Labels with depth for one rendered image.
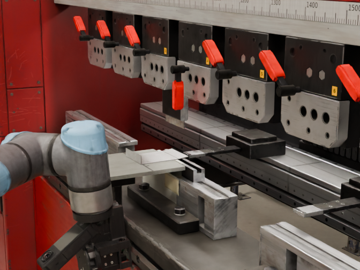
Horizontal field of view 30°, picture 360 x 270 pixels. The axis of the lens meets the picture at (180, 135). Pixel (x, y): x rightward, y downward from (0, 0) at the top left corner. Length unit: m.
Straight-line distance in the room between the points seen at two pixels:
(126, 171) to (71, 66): 0.94
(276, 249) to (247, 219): 2.81
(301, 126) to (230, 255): 0.39
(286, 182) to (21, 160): 0.76
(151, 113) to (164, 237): 0.90
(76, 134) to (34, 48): 1.27
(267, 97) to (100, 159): 0.32
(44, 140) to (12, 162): 0.10
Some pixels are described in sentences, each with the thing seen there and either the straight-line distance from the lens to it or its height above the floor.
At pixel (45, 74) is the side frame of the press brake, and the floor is 1.09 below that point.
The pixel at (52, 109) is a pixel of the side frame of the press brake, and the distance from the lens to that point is 2.43.
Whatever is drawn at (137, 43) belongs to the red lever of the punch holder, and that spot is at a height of 1.28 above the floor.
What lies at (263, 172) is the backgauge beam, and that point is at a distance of 1.75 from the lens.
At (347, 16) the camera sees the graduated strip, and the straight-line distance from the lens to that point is 1.04.
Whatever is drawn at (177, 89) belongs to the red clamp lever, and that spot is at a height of 1.20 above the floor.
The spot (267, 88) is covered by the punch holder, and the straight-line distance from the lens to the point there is 1.21.
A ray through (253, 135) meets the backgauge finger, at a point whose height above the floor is 1.03.
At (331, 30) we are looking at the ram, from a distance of 1.07.
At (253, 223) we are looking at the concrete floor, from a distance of 4.03.
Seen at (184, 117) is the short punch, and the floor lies 1.11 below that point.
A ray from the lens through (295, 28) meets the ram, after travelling 1.14.
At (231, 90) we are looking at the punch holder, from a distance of 1.31.
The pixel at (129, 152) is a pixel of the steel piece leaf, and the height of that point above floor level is 1.01.
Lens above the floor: 1.44
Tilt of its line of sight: 14 degrees down
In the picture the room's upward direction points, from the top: straight up
